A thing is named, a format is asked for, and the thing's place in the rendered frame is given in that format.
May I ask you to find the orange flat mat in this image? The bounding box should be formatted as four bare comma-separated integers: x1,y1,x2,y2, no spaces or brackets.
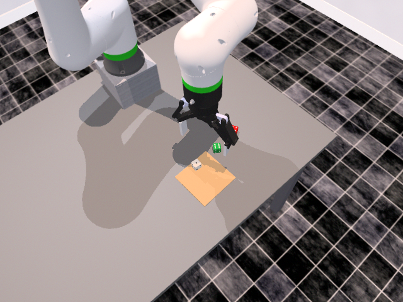
175,151,236,206

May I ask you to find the green die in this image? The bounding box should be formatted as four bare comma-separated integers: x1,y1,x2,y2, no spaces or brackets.
213,143,221,153

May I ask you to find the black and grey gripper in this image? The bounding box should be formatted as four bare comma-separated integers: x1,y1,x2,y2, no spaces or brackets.
172,96,239,156

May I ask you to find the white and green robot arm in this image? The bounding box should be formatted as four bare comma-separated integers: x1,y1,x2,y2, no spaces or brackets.
34,0,258,108

